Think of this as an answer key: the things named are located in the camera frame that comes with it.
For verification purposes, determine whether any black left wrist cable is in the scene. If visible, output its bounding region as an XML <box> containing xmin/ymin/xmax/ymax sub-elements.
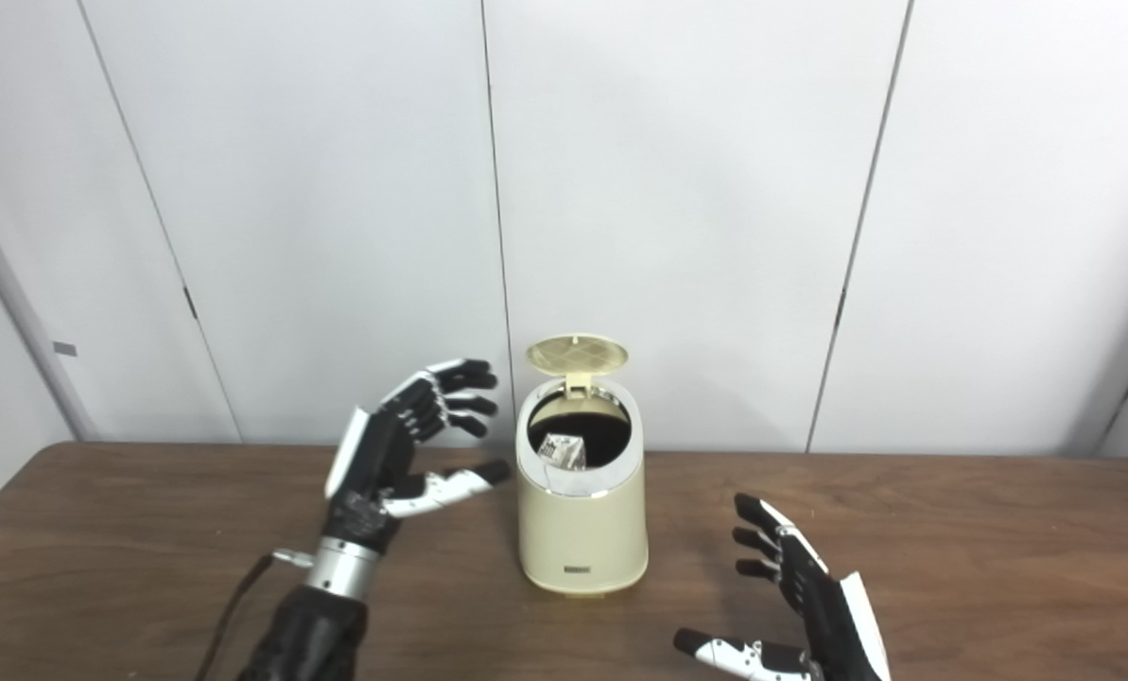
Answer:
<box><xmin>195</xmin><ymin>549</ymin><xmax>314</xmax><ymax>681</ymax></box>

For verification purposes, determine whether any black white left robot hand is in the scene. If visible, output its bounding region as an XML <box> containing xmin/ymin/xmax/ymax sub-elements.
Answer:
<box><xmin>323</xmin><ymin>358</ymin><xmax>513</xmax><ymax>554</ymax></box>

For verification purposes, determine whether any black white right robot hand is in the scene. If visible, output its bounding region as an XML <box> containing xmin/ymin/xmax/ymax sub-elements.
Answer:
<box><xmin>673</xmin><ymin>493</ymin><xmax>894</xmax><ymax>681</ymax></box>

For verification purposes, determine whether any cream-colored bin body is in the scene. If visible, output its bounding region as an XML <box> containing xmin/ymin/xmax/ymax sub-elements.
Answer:
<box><xmin>515</xmin><ymin>378</ymin><xmax>649</xmax><ymax>597</ymax></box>

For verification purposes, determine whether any round cream bin lid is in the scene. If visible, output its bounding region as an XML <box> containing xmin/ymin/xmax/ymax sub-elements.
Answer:
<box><xmin>526</xmin><ymin>334</ymin><xmax>630</xmax><ymax>393</ymax></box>

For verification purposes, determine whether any small white green milk carton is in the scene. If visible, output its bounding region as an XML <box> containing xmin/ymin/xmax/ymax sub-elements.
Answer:
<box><xmin>538</xmin><ymin>434</ymin><xmax>588</xmax><ymax>471</ymax></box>

